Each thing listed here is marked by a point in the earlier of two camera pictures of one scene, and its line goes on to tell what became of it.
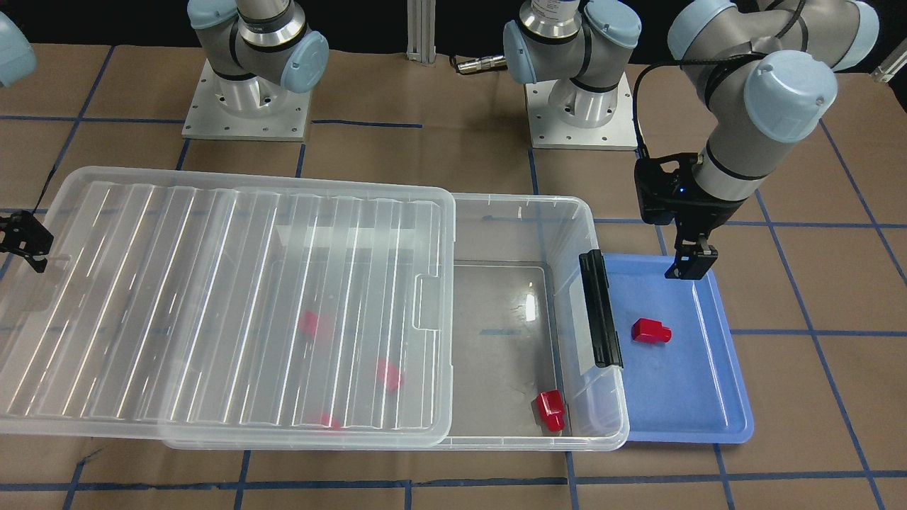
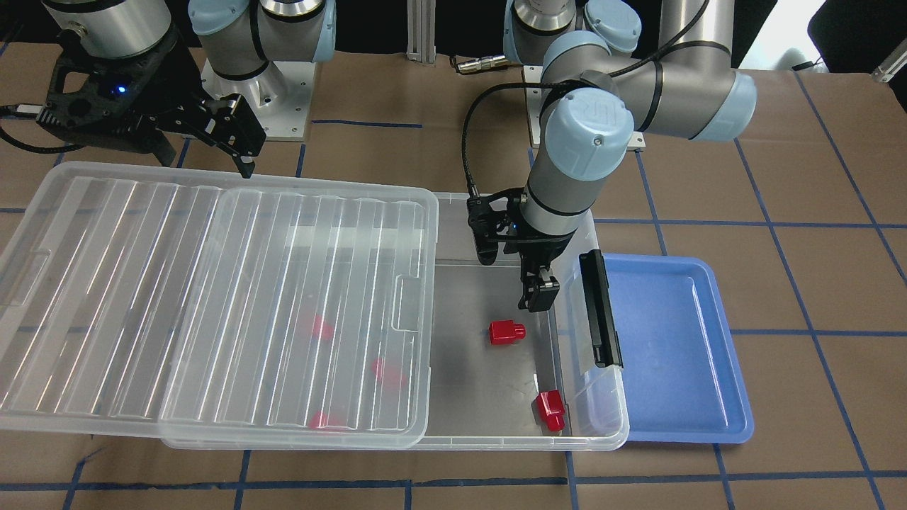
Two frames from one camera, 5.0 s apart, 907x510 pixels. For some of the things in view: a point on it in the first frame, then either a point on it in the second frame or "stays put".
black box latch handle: x=604 y=338 stays put
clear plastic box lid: x=238 y=309 stays put
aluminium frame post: x=421 y=15 stays put
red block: x=550 y=407 stays put
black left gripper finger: x=692 y=260 to x=540 y=289
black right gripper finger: x=39 y=265 to x=228 y=121
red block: x=650 y=331 to x=506 y=332
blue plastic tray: x=684 y=377 stays put
